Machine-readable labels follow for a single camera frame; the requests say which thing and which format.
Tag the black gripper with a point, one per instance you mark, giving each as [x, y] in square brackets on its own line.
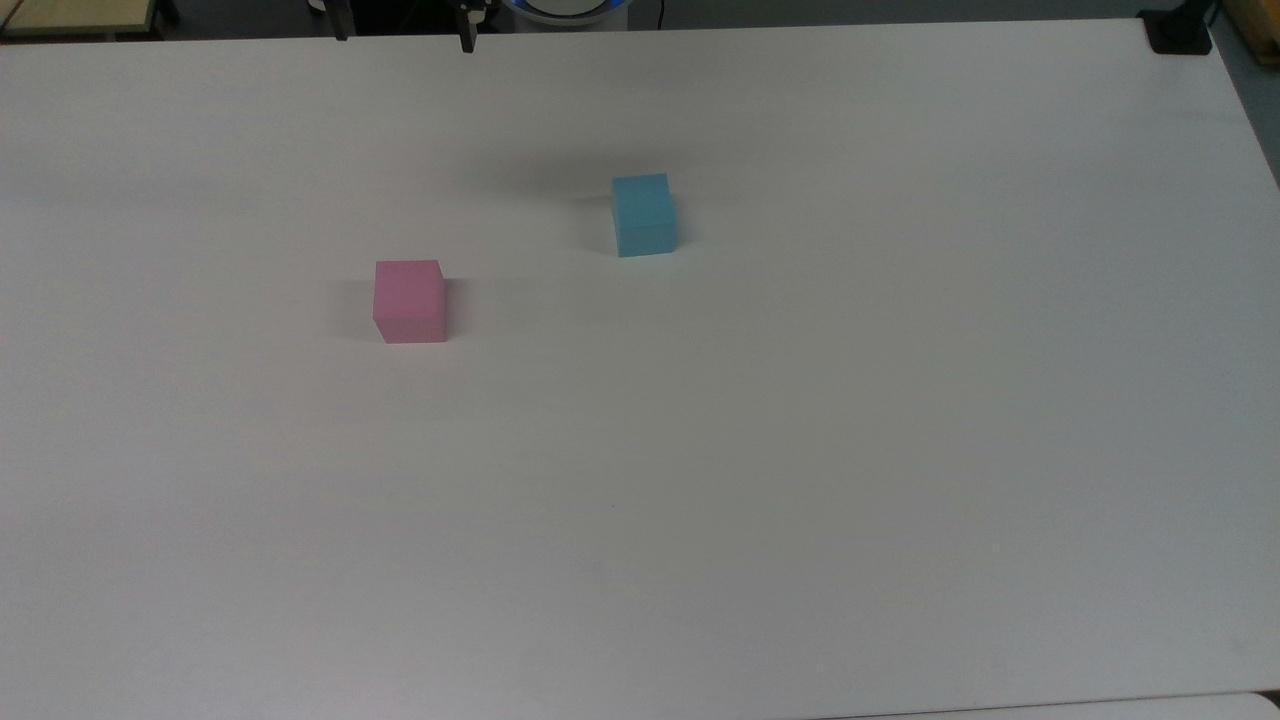
[420, 3]

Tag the blue cube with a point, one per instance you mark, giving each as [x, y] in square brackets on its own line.
[643, 214]

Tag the pink cube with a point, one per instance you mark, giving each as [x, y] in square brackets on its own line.
[410, 300]

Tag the light wooden table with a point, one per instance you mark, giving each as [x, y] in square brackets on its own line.
[80, 15]

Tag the wooden board edge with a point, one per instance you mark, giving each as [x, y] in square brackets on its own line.
[1258, 30]

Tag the black clamp mount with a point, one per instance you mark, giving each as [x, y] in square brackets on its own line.
[1178, 34]

